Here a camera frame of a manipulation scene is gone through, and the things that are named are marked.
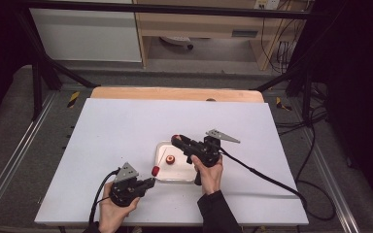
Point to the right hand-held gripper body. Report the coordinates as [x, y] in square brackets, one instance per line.
[204, 152]

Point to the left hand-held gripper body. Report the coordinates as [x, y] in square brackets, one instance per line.
[124, 191]

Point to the red hawthorn piece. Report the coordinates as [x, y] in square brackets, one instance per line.
[176, 138]
[155, 171]
[170, 159]

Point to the thin wooden skewer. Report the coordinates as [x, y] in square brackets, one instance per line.
[162, 158]

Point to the white rectangular tray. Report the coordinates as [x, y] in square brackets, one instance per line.
[178, 173]

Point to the person's right hand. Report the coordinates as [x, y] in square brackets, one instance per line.
[212, 179]

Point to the person's left hand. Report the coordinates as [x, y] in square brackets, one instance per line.
[111, 216]

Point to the light wooden board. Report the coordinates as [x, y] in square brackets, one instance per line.
[175, 94]

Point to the yellow black tape strip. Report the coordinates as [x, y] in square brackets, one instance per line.
[73, 99]
[281, 104]

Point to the grey chair base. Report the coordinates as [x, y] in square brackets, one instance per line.
[176, 41]

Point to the light wooden desk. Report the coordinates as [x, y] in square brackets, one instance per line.
[207, 27]

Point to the white cabinet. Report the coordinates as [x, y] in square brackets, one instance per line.
[84, 35]

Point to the aluminium floor rail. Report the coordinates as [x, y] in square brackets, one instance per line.
[335, 187]
[16, 152]

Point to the black metal frame leg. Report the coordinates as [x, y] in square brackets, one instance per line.
[37, 87]
[307, 93]

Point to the black metal frame bar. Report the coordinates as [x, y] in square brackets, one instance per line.
[175, 9]

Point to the white wall socket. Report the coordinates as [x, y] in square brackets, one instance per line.
[267, 4]

